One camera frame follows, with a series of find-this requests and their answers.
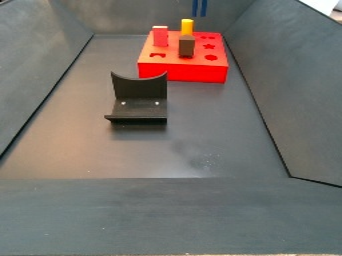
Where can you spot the blue square-circle peg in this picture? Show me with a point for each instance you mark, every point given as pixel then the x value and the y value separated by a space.
pixel 199 8

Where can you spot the dark brown block peg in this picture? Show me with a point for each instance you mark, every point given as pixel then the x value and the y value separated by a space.
pixel 186 46

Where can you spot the yellow round peg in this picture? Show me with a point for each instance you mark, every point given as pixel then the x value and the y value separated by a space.
pixel 187 27

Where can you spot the pink square peg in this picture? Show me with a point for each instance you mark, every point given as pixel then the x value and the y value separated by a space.
pixel 161 36

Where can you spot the red shape-sorter board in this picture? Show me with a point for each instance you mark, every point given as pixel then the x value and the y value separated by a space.
pixel 206 67

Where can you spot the black curved holder stand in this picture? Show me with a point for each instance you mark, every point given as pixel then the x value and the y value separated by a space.
pixel 141 99

